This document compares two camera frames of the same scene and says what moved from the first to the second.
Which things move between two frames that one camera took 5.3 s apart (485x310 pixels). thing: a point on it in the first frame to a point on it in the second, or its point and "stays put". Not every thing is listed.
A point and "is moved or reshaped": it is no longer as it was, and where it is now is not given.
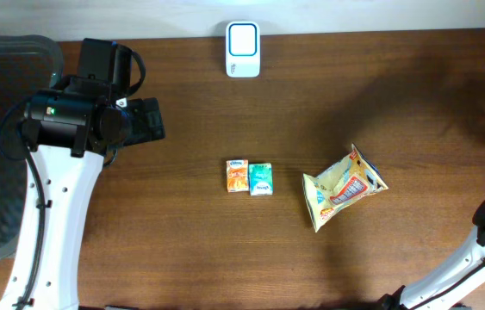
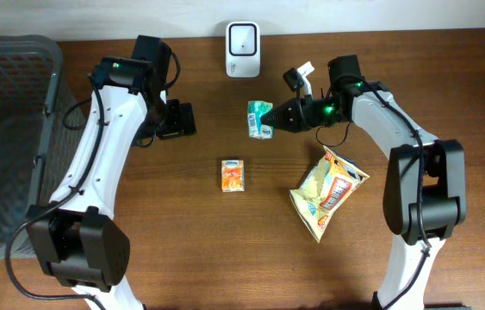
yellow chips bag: [351, 178] is moved or reshaped
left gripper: [147, 119] to [182, 120]
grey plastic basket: [1, 71] stays put
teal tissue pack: [261, 179] to [255, 110]
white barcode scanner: [243, 49] stays put
